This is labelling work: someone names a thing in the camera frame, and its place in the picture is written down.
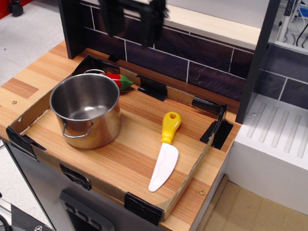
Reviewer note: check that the red green toy pepper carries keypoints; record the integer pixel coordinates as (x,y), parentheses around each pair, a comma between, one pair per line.
(121,80)

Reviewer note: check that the dark grey cabinet post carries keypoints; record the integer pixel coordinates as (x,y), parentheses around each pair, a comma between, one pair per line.
(267,37)

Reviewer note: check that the stainless steel pot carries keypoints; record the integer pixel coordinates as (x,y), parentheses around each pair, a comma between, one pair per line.
(87,109)

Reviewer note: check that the white power strip with cables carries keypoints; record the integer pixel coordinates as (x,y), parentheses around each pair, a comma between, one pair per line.
(293,24)

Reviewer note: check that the grey oven control panel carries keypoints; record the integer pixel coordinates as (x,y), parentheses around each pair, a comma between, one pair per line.
(83,217)

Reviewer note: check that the black caster wheel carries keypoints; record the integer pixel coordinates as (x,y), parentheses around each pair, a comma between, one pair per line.
(15,8)

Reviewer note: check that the dark grey left post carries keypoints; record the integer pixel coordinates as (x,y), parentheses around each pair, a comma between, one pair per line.
(73,27)

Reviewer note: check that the cardboard fence with black tape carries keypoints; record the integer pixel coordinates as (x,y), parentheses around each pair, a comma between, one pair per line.
(104,148)

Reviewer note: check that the yellow handled white toy knife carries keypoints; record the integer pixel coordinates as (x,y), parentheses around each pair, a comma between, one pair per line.
(168,155)

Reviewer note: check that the white ridged drainboard sink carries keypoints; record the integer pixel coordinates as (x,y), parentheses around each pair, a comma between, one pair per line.
(276,129)

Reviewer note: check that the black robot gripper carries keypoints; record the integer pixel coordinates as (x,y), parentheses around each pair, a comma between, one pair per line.
(152,17)

